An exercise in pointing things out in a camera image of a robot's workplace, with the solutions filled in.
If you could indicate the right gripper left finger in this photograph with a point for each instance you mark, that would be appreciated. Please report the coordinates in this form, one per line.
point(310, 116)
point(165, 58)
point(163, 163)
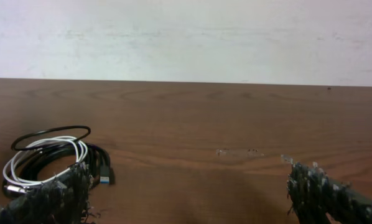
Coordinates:
point(63, 200)

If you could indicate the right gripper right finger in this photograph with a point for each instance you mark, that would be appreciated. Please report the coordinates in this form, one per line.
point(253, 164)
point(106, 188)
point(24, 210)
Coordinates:
point(316, 198)

